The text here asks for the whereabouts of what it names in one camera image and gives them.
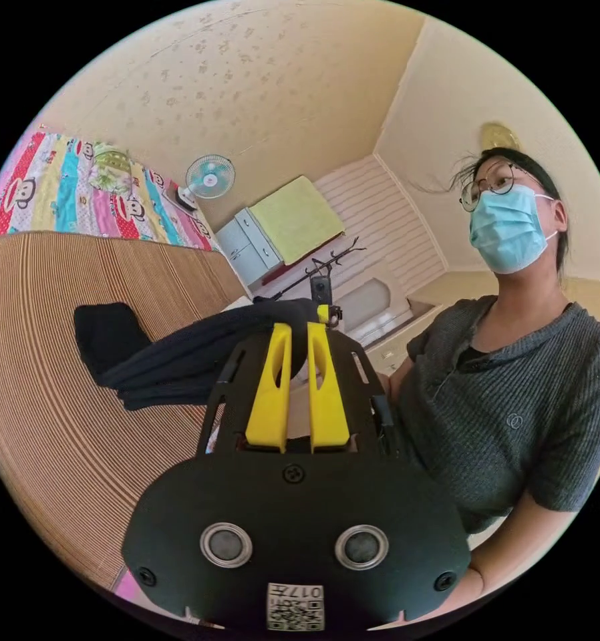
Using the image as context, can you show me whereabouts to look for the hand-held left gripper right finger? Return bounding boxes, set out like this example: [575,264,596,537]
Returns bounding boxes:
[307,322,351,454]

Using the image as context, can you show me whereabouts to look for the bed with woven mat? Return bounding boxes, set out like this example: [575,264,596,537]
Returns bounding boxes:
[0,128,255,602]

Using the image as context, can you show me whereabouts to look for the green floral pillow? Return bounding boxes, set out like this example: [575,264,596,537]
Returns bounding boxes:
[90,142,134,194]

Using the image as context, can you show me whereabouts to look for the grey cupboard with yellow cloth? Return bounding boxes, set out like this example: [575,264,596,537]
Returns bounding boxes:
[214,175,347,287]

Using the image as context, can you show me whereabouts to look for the golden ceiling lamp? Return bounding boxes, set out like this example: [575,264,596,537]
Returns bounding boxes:
[480,122,522,152]

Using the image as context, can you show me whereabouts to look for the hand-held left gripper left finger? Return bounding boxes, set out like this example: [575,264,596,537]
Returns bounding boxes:
[245,323,294,454]

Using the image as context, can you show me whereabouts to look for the black coat stand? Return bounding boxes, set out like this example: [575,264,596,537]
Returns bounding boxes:
[253,235,369,303]

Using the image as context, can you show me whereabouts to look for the person's body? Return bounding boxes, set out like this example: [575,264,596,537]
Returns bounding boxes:
[389,146,600,534]

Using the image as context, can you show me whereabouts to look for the black pants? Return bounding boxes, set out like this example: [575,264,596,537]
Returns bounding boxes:
[73,298,331,412]

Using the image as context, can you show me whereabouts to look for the person's right forearm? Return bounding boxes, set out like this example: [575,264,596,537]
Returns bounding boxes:
[378,358,414,403]

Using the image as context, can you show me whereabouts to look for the pale blue table fan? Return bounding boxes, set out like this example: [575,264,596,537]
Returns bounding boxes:
[176,154,237,212]

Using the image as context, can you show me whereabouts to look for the person's left forearm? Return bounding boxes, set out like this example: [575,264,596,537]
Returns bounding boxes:
[466,480,549,602]

